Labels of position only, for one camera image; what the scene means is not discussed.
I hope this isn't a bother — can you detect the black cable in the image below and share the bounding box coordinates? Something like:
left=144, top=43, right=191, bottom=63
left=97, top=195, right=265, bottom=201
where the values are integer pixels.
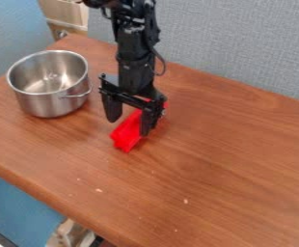
left=148, top=44, right=168, bottom=77

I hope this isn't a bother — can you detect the red plastic block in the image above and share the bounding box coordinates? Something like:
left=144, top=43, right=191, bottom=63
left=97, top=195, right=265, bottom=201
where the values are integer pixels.
left=109, top=102, right=168, bottom=152

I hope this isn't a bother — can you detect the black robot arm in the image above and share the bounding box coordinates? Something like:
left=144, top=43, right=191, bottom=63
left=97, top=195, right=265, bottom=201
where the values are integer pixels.
left=83, top=0, right=167, bottom=136

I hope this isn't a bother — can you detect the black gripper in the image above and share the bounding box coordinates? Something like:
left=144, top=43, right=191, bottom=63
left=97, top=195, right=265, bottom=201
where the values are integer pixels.
left=99, top=54, right=167, bottom=136

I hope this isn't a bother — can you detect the white frame under table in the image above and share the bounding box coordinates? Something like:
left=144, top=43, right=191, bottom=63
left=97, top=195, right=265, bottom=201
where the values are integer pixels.
left=45, top=219, right=96, bottom=247

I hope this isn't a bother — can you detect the beige wooden cabinet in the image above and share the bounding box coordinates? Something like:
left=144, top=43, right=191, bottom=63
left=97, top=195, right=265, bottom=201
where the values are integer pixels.
left=37, top=0, right=89, bottom=40

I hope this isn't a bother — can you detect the stainless steel pot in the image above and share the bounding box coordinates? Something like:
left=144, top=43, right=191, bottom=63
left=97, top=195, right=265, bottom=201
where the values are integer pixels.
left=7, top=50, right=93, bottom=118

